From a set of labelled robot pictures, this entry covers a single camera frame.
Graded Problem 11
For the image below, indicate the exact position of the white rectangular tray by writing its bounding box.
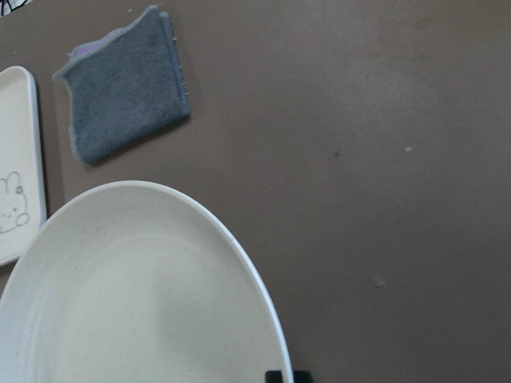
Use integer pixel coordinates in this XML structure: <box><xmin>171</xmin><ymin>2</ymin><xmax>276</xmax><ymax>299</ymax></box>
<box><xmin>1</xmin><ymin>66</ymin><xmax>47</xmax><ymax>265</ymax></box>

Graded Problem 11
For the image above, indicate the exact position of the white round plate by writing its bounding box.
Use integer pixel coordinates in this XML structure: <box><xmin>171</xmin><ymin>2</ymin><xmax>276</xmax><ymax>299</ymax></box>
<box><xmin>1</xmin><ymin>181</ymin><xmax>293</xmax><ymax>382</ymax></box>

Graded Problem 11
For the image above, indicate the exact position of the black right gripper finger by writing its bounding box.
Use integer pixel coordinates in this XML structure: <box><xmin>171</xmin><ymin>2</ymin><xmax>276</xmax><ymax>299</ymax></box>
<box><xmin>265</xmin><ymin>370</ymin><xmax>313</xmax><ymax>383</ymax></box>

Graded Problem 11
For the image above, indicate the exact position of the grey folded cloth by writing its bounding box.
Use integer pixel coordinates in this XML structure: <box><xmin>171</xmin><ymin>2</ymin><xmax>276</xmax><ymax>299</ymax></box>
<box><xmin>53</xmin><ymin>5</ymin><xmax>191</xmax><ymax>165</ymax></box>

